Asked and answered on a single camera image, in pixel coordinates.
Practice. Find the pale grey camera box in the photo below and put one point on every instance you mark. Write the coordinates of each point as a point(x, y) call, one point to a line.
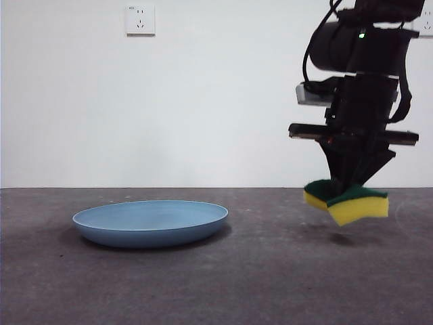
point(313, 96)

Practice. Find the white wall socket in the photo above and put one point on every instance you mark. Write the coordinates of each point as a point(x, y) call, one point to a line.
point(140, 20)
point(428, 20)

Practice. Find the yellow sponge with green pad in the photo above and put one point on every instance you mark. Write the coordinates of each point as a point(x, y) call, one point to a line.
point(358, 210)

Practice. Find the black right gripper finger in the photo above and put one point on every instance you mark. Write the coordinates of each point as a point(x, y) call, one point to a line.
point(341, 159)
point(375, 159)

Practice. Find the blue round plate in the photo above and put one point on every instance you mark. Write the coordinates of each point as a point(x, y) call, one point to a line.
point(149, 233)

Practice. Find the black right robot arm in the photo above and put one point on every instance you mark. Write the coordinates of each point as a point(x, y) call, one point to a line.
point(338, 47)

